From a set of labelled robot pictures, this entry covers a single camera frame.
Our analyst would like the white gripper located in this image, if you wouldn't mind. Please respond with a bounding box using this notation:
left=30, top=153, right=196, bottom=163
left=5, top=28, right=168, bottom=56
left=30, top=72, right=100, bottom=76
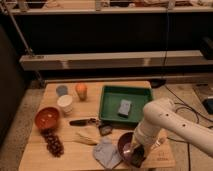
left=130, top=132, right=154, bottom=157

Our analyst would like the purple bowl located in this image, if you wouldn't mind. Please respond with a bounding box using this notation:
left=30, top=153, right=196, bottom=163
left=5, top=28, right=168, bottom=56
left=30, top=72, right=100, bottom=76
left=117, top=132, right=144, bottom=166

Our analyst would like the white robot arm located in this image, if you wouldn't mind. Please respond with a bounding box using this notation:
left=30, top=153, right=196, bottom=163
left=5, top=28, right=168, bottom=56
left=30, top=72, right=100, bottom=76
left=130, top=98, right=213, bottom=157

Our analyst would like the red bowl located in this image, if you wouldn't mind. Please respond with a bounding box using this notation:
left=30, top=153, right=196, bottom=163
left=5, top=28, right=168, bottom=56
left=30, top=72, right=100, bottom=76
left=34, top=107, right=60, bottom=131

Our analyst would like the grey sponge block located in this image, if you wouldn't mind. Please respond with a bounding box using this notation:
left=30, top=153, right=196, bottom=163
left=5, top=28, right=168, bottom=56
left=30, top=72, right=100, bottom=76
left=118, top=99, right=132, bottom=117

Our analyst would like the small dark box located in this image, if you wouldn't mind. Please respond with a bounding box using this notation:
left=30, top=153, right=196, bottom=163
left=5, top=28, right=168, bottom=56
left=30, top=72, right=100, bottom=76
left=99, top=124, right=113, bottom=136

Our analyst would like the grey cloth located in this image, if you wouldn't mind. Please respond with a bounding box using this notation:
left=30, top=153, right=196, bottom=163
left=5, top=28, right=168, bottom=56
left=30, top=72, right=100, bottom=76
left=93, top=137, right=121, bottom=169

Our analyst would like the green plastic tray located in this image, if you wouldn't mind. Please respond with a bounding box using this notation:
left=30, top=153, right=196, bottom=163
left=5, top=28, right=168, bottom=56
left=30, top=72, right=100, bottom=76
left=99, top=85, right=153, bottom=124

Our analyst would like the yellow banana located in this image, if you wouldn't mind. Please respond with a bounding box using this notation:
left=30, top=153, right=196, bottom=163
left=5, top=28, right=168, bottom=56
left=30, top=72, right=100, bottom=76
left=75, top=132, right=99, bottom=145

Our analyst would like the wooden cutting board table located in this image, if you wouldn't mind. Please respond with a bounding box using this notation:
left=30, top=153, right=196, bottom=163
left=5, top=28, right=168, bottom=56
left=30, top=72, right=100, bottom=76
left=18, top=81, right=175, bottom=171

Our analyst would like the orange pear fruit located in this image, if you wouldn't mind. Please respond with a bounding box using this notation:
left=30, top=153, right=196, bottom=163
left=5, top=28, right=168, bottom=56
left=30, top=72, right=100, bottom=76
left=75, top=83, right=87, bottom=101

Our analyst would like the white shelf beam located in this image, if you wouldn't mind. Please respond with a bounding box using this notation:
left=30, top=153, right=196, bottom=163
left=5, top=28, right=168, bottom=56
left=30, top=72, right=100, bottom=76
left=19, top=50, right=213, bottom=71

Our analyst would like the white cup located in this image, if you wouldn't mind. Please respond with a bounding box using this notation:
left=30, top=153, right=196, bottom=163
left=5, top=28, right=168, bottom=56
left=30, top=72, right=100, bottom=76
left=57, top=95, right=73, bottom=113

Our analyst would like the dark grape bunch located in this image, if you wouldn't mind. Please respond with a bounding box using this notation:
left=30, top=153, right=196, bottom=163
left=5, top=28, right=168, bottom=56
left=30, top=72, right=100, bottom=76
left=42, top=131, right=64, bottom=157

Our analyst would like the black cable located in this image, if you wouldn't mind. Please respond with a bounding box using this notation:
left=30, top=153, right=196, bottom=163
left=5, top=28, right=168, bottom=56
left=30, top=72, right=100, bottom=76
left=164, top=84, right=213, bottom=131

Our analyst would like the black handled knife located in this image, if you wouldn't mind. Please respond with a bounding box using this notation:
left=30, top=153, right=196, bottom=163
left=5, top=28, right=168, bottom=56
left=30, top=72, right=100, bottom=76
left=69, top=118, right=99, bottom=126

